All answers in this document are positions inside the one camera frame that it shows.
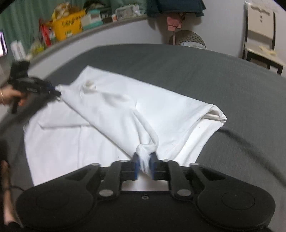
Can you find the white t-shirt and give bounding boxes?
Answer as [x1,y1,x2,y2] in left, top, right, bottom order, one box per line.
[24,66,227,191]

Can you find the person's left hand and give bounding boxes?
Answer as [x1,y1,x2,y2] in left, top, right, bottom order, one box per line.
[1,85,29,106]

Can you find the white paper roll pack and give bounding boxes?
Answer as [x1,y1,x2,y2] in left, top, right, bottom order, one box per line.
[10,40,29,61]

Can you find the yellow-green plastic bag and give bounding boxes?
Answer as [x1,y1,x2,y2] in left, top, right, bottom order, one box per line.
[29,37,46,56]

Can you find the red snack package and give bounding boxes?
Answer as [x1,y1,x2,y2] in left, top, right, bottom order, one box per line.
[39,18,56,47]

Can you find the green curtain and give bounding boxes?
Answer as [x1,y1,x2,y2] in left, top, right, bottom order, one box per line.
[1,1,147,50]

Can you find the yellow cardboard box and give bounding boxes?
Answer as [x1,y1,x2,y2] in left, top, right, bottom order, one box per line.
[52,10,86,41]

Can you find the plush toy monkey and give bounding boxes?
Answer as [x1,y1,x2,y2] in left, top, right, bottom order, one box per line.
[51,2,73,20]

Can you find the dark grey bed sheet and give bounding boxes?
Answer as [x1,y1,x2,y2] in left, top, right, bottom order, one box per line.
[1,44,285,231]

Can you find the teal and white box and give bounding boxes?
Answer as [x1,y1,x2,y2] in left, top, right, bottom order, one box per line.
[80,9,103,31]

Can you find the clear plastic container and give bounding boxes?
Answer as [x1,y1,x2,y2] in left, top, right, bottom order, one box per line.
[115,4,142,20]

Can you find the woven laundry basket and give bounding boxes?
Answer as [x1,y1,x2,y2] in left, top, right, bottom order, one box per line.
[168,30,206,50]

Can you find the white curved headboard ledge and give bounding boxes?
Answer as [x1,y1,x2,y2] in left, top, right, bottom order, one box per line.
[28,16,170,87]

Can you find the pink hanging cloth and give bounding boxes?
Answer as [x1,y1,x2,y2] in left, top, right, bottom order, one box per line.
[167,12,185,32]

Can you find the dark teal hanging jacket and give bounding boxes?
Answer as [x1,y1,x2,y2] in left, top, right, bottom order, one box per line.
[146,0,206,17]

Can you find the yellowish cloth on chair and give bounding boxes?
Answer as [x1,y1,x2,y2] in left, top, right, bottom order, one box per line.
[259,45,277,56]

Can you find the cream dining chair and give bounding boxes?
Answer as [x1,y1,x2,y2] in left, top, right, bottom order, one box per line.
[242,1,285,75]

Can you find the black cable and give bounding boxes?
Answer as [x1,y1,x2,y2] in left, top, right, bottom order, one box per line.
[2,185,25,193]

